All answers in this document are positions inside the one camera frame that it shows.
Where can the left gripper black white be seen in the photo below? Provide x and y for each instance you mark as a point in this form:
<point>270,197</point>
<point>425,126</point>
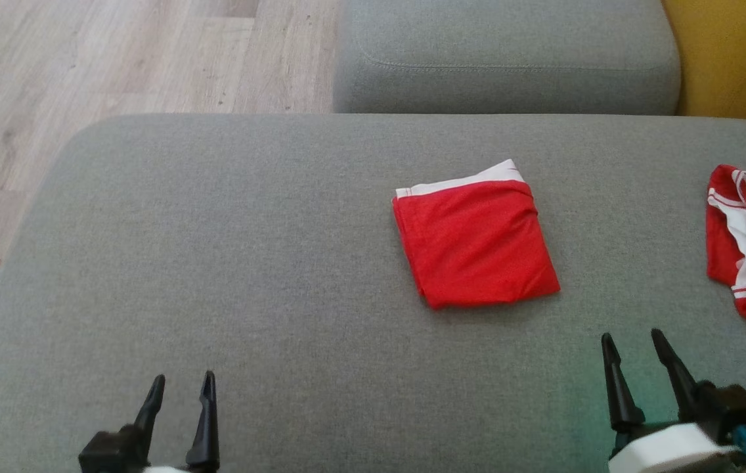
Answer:
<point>113,453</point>

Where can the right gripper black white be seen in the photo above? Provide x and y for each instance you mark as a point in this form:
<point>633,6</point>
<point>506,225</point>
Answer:
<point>675,450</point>

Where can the red garment with white trim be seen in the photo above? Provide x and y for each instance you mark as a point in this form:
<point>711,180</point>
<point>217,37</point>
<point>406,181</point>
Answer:
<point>478,243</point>

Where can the large grey sofa seat cushion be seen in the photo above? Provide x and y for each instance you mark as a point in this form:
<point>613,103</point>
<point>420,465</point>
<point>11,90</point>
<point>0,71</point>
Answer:
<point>215,263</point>

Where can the large yellow sofa back cushion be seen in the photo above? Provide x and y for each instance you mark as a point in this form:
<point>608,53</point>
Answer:
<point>741,59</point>

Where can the medium grey sofa seat cushion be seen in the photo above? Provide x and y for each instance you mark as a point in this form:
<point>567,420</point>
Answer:
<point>504,59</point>

